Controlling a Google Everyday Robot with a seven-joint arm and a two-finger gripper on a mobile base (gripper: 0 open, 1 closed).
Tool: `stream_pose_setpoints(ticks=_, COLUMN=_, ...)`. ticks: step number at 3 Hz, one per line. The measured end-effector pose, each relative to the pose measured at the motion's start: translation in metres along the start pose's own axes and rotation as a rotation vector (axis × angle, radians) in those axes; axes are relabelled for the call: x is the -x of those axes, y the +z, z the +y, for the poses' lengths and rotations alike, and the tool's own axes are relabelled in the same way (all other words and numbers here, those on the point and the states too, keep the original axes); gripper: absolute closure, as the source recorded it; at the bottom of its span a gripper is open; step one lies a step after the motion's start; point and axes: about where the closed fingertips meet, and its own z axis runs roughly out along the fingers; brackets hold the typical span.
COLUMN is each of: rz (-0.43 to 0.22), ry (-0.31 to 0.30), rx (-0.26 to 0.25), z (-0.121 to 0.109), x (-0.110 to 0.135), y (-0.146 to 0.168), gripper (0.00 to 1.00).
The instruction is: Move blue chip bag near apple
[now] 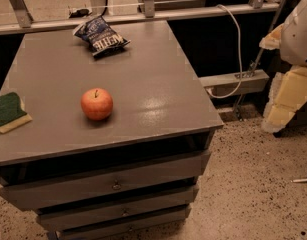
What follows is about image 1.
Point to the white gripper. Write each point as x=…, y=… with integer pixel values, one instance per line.
x=298, y=39

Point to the blue chip bag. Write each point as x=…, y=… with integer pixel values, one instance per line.
x=102, y=39

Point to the red apple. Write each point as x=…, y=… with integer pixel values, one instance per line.
x=97, y=104

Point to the grey metal beam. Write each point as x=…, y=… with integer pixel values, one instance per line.
x=227, y=85

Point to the white stick on floor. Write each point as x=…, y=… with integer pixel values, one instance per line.
x=304, y=180

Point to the grey drawer cabinet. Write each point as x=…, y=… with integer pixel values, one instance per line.
x=160, y=108

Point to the bottom drawer with knob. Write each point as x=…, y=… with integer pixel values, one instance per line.
x=128, y=224

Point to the drawer with knob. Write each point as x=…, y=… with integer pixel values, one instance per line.
x=116, y=206
x=58, y=191
x=128, y=224

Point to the green yellow sponge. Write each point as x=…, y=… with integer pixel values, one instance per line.
x=12, y=112

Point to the middle drawer with knob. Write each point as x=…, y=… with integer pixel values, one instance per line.
x=116, y=206

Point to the top drawer with knob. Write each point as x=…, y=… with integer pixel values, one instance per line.
x=58, y=191

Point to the black clip on rail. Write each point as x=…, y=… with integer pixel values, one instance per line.
x=79, y=13

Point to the metal rail frame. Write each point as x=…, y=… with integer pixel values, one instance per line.
x=28, y=16

